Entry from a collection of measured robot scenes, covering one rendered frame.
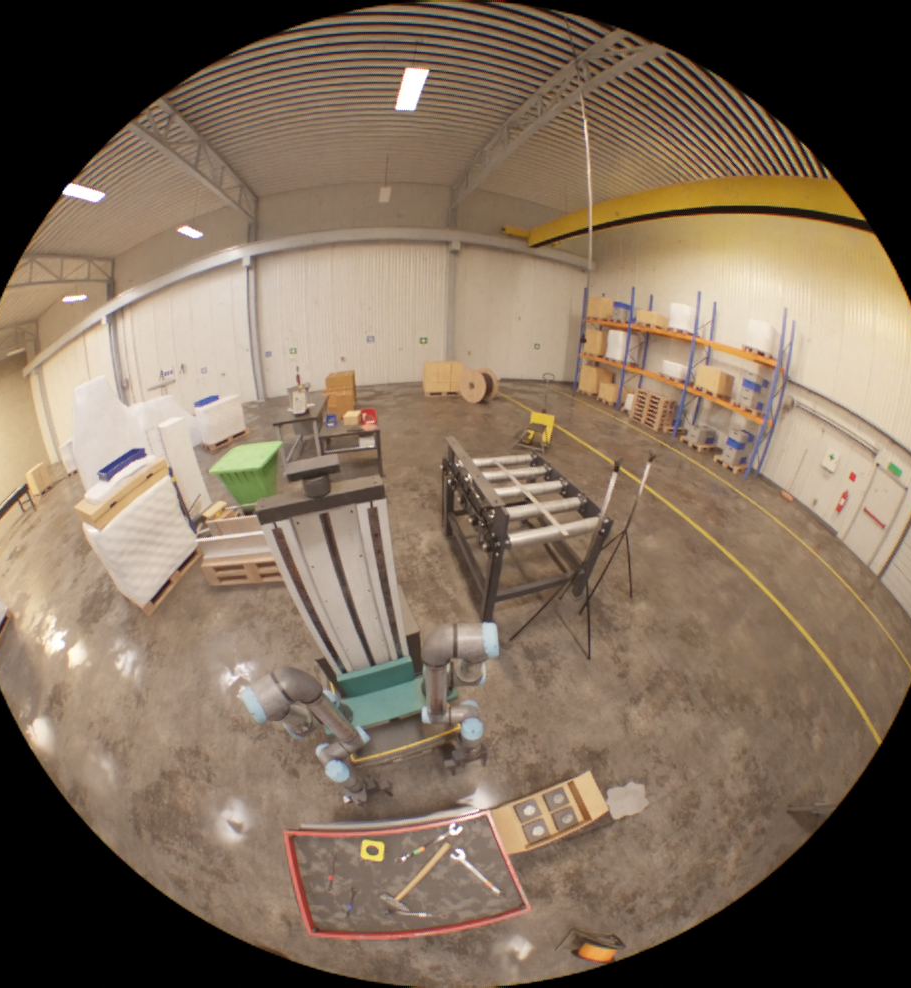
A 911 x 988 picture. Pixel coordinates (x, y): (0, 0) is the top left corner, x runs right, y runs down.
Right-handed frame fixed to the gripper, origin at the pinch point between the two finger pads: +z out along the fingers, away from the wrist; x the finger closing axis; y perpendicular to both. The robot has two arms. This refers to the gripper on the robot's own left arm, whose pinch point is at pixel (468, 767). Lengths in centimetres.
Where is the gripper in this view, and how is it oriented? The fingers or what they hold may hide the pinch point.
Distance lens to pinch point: 142.4
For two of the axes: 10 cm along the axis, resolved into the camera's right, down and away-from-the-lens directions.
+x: 9.4, -0.2, 3.4
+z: -0.2, 9.9, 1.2
